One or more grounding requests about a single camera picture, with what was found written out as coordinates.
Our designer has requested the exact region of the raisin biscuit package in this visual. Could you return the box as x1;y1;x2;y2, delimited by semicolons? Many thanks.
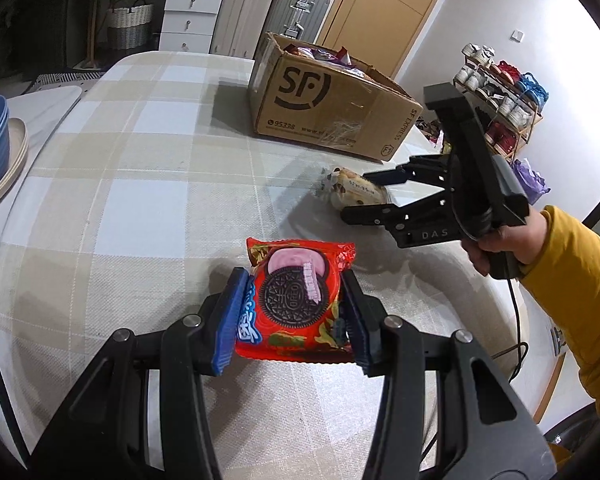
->
317;167;392;211

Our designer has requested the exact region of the red strawberry Oreo packet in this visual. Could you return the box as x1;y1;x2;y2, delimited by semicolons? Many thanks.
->
235;237;356;364

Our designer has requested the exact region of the purple grape gummy bag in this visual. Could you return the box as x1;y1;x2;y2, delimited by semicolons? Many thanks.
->
284;44;353;67

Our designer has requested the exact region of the yellow right sleeve forearm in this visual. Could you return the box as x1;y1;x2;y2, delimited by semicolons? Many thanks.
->
521;206;600;413

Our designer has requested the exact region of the right hand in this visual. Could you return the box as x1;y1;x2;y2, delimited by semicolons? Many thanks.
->
460;209;553;276

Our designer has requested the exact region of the wooden shoe rack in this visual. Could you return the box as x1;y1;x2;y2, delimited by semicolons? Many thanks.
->
453;44;550;164

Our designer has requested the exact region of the SF cardboard box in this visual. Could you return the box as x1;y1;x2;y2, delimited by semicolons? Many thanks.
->
248;32;422;162

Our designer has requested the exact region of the checkered tablecloth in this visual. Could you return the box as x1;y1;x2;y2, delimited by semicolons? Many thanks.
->
0;52;517;479

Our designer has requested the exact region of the wooden door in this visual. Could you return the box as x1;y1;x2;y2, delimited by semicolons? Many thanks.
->
317;0;438;77

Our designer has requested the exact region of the silver suitcase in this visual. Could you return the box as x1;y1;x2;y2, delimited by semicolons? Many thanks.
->
262;0;330;44

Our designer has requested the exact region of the white suitcase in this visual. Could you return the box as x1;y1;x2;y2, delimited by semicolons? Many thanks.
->
210;0;273;58

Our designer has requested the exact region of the beige plate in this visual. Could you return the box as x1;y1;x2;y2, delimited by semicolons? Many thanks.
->
0;116;30;216

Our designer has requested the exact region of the woven laundry basket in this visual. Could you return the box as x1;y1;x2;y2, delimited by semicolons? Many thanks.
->
106;0;154;51

